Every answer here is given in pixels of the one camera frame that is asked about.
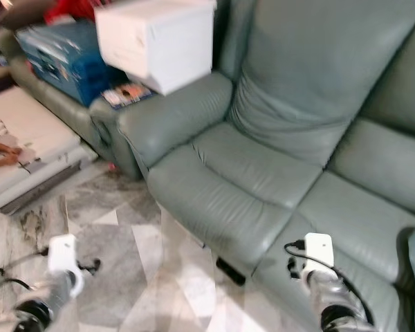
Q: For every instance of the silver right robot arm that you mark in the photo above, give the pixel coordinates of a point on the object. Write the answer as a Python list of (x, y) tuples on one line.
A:
[(339, 304)]

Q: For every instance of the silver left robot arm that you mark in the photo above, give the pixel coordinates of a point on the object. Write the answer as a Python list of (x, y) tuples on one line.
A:
[(45, 308)]

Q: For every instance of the black sofa foot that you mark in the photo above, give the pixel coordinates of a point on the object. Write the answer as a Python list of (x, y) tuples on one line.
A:
[(231, 271)]

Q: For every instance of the green leather sofa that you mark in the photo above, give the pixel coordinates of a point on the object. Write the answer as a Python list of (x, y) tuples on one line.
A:
[(283, 138)]

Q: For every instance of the white flat carton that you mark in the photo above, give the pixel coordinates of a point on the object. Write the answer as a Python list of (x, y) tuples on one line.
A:
[(34, 131)]

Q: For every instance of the printed magazine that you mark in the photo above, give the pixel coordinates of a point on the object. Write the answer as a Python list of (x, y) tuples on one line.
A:
[(128, 95)]

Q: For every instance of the blue printed box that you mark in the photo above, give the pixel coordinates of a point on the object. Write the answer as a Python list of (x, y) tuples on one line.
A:
[(69, 61)]

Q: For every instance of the white cardboard box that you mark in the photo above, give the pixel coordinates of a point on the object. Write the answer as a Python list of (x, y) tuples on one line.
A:
[(159, 41)]

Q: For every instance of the red cloth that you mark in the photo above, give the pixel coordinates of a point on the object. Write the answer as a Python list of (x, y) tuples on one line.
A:
[(72, 10)]

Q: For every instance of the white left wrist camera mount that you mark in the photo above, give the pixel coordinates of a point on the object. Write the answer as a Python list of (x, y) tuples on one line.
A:
[(63, 254)]

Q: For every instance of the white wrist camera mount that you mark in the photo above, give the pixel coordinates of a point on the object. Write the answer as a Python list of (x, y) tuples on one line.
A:
[(319, 249), (63, 254)]

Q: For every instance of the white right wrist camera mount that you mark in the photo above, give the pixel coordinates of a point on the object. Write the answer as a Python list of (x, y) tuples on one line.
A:
[(319, 249)]

